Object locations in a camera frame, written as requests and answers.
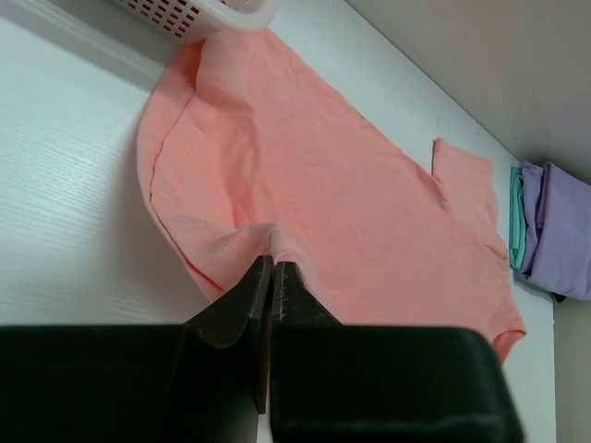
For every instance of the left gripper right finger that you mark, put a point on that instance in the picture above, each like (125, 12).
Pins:
(335, 383)

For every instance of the pink t shirt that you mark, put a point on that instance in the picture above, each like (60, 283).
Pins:
(244, 151)

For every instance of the folded purple t shirt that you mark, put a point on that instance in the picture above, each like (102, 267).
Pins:
(557, 236)

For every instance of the white plastic basket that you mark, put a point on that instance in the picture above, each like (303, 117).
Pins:
(188, 22)

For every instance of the folded teal t shirt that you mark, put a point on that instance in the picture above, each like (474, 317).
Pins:
(517, 226)

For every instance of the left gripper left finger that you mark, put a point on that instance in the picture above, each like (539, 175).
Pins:
(200, 381)

